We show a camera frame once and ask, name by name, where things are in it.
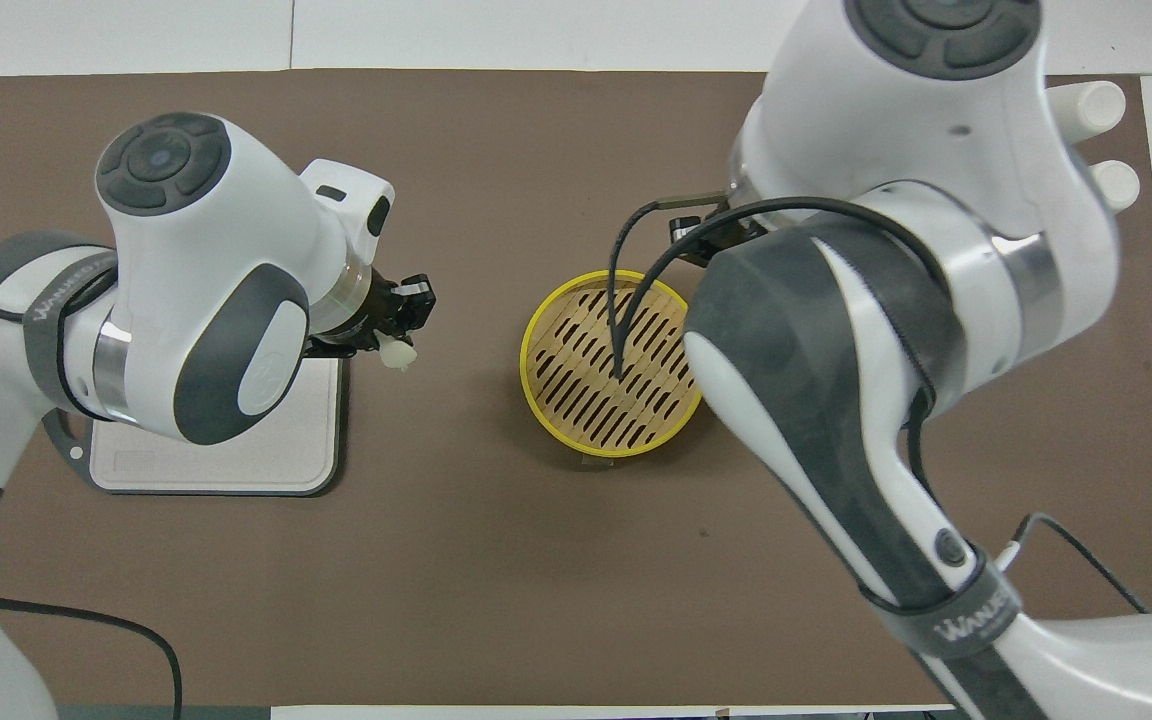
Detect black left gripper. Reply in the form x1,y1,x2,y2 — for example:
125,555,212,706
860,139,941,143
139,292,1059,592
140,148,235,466
306,272,435,359

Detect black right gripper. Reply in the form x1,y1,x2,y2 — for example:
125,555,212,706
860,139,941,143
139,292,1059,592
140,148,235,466
672,205,767,267

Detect yellow steamer tier bare slats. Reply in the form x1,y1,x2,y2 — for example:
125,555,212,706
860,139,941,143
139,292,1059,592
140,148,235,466
520,270,705,458

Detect grey cutting board dark rim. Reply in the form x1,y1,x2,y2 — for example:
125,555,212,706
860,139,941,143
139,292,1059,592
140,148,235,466
41,355,349,498

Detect brown table mat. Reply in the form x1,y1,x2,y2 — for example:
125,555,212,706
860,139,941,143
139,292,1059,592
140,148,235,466
0,68,1152,709

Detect white plastic cup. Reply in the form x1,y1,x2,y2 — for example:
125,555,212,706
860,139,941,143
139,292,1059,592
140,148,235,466
1046,80,1127,146

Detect white bottle lower right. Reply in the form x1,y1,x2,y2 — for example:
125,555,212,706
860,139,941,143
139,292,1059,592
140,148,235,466
1091,160,1142,213

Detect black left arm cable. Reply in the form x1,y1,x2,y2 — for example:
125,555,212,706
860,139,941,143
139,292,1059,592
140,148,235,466
0,275,183,720

